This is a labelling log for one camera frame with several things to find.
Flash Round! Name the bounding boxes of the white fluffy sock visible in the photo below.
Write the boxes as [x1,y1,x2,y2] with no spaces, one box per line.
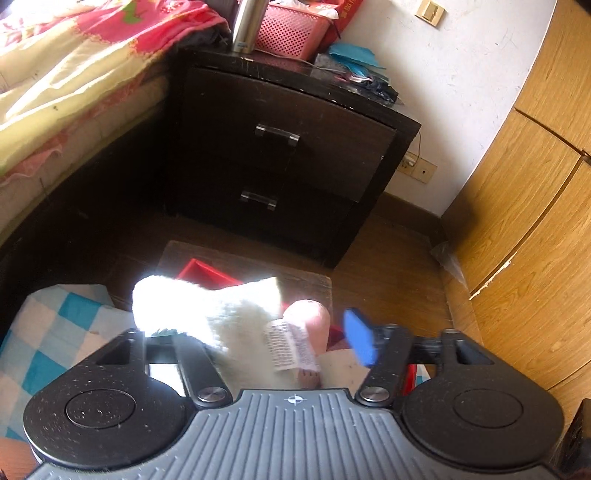
[132,275,321,395]

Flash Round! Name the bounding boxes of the pink pig plush toy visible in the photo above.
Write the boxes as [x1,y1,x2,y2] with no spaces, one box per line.
[283,300,331,389]

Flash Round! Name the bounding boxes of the clear plastic scrap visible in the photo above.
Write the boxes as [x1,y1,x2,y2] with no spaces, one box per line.
[430,241,468,289]

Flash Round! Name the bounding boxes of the red cardboard box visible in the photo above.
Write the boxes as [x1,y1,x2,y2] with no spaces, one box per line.
[176,258,417,395]

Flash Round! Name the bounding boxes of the wooden wardrobe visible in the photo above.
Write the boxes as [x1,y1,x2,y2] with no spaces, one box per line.
[443,1,590,421]

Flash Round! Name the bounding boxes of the blue white checkered tablecloth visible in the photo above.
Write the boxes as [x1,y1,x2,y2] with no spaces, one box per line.
[1,284,135,441]

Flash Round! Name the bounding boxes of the orange ribbed cylinder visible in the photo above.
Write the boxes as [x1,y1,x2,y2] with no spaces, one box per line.
[0,437,38,480]

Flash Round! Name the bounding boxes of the dark wooden nightstand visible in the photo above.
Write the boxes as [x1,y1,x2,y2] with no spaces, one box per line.
[163,47,420,268]

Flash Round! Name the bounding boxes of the blue items on nightstand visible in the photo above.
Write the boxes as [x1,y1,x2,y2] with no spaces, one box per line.
[314,42,399,103]

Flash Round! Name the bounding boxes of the pink plastic basket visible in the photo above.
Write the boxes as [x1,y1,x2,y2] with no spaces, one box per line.
[256,4,332,61]

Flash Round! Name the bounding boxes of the floral bed quilt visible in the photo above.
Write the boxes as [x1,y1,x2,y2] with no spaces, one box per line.
[1,1,229,182]

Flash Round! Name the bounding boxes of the red plastic bag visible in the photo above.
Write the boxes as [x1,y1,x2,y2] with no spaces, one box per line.
[318,0,363,52]

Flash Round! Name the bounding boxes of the stainless steel thermos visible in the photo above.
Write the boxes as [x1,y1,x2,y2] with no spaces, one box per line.
[231,0,269,54]

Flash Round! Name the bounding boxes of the wall power socket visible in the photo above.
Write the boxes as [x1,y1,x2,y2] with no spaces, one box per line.
[397,152,437,184]

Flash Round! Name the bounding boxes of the charger cable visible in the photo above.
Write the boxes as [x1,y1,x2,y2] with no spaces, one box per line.
[406,128,424,167]

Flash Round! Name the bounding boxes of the lower drawer metal handle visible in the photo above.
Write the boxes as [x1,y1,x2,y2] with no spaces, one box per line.
[240,191,277,211]

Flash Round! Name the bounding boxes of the drawer metal handle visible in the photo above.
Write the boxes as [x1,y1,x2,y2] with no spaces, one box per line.
[256,123,300,147]
[240,191,277,211]

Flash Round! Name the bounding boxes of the upper drawer metal handle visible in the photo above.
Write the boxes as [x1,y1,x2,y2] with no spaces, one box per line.
[256,123,300,147]

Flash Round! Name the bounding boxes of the wall light switch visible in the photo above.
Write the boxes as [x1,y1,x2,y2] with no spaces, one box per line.
[415,0,446,27]

